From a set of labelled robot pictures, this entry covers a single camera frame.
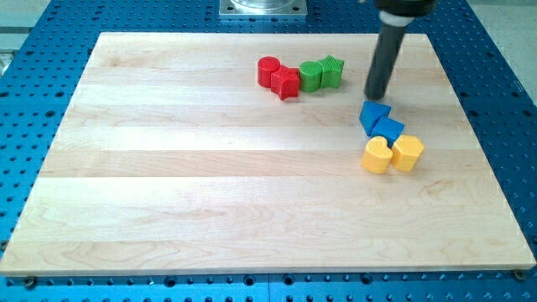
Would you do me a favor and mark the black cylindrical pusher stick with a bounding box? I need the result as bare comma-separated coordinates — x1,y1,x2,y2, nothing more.
364,11,414,101

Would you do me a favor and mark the green cylinder block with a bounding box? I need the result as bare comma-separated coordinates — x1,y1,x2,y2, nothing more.
299,61,322,92

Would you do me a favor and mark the light wooden board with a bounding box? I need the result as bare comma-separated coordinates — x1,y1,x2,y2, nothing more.
1,32,535,276

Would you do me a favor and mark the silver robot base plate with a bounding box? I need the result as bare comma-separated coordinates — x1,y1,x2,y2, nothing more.
219,0,308,18

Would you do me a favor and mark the green star block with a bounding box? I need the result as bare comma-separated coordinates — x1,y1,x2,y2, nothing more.
317,55,344,88

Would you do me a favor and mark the red cylinder block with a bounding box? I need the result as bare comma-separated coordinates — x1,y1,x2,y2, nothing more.
257,56,280,88

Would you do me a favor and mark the yellow heart block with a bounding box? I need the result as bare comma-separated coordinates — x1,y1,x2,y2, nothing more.
361,136,393,174

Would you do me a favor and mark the red star block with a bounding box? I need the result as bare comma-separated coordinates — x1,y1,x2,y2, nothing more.
270,65,300,101

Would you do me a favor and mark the blue triangle block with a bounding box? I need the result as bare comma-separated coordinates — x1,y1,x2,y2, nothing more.
359,101,391,136

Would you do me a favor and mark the blue cube block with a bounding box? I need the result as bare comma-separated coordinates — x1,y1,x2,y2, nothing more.
371,117,404,148

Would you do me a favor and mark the blue perforated metal table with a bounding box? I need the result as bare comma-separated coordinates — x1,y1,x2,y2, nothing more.
1,1,536,301

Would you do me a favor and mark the yellow hexagon block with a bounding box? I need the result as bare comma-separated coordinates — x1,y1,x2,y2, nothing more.
391,135,425,172

